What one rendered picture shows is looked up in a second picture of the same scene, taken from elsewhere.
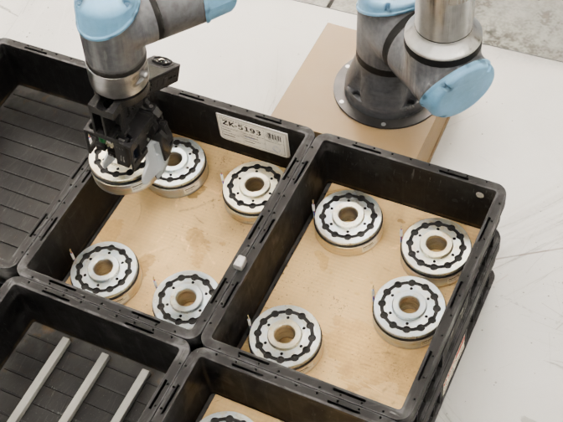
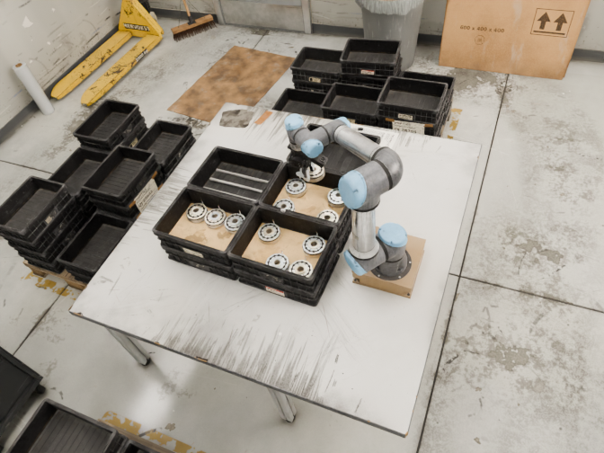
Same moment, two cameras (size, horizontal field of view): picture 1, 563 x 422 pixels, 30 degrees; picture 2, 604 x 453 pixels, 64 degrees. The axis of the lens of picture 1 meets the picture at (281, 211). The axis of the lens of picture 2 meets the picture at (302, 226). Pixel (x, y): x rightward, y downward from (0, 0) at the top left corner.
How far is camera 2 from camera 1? 1.68 m
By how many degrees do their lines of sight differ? 52
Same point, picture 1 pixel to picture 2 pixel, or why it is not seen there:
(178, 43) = (427, 201)
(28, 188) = (332, 164)
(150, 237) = (312, 197)
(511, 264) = (321, 314)
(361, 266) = (298, 253)
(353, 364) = (262, 253)
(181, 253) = (306, 206)
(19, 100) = not seen: hidden behind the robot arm
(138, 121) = (297, 158)
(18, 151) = (348, 159)
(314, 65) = not seen: hidden behind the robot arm
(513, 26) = (590, 401)
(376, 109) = not seen: hidden behind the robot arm
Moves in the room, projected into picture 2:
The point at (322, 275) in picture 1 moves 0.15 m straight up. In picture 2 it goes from (295, 243) to (290, 221)
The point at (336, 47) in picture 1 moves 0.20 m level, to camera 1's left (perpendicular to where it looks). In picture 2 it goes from (411, 243) to (398, 209)
